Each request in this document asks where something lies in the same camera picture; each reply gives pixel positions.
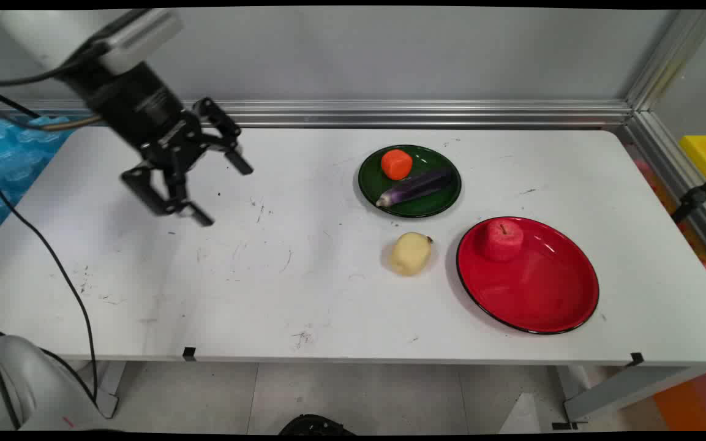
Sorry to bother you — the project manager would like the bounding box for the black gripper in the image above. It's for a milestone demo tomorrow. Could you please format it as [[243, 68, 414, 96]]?
[[62, 60, 255, 228]]

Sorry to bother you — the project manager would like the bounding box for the orange toy fruit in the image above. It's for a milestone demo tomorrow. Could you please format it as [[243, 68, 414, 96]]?
[[381, 149, 413, 181]]

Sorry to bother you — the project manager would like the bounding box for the white robot base shell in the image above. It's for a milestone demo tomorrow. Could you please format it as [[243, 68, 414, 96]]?
[[0, 334, 122, 432]]

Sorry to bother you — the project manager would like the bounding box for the blue bubble wrap sheet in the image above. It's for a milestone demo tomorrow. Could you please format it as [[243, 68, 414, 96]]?
[[0, 115, 88, 249]]

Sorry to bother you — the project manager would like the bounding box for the purple toy eggplant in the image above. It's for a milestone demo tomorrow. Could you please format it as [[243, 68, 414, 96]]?
[[376, 168, 455, 208]]

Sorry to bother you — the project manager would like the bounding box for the pale yellow toy potato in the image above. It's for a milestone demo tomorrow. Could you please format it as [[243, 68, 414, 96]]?
[[388, 232, 434, 277]]

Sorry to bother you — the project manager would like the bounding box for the green round plate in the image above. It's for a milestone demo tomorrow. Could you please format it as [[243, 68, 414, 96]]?
[[358, 145, 462, 219]]

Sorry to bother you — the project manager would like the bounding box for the black round floor object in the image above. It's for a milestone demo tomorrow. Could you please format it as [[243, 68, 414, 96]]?
[[278, 414, 355, 436]]

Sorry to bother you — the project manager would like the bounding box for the red toy apple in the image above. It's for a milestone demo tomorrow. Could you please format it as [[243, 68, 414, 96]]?
[[481, 219, 525, 262]]

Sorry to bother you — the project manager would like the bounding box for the red round plate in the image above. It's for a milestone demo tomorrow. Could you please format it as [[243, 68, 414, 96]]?
[[456, 216, 600, 335]]

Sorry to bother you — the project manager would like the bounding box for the grey table leg with foot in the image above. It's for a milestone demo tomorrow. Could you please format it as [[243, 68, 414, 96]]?
[[551, 365, 706, 430]]

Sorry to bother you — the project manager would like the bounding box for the orange floor panel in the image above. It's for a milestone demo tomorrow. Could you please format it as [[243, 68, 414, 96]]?
[[652, 367, 706, 432]]

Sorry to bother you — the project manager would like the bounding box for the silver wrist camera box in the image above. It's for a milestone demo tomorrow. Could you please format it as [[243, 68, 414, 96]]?
[[99, 9, 185, 75]]

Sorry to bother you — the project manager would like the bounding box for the long black hanging cable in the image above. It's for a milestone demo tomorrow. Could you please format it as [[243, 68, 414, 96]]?
[[0, 158, 99, 406]]

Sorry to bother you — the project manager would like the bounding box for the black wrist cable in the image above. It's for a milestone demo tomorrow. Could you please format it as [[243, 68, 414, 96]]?
[[0, 43, 111, 132]]

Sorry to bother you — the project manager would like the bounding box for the aluminium back frame rail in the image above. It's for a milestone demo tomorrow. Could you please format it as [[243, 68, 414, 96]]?
[[0, 99, 635, 130]]

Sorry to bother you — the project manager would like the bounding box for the aluminium side frame rail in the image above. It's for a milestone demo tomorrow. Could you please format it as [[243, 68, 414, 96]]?
[[616, 110, 706, 273]]

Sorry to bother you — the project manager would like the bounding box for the aluminium corner frame post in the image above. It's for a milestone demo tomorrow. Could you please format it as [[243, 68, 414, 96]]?
[[625, 9, 706, 115]]

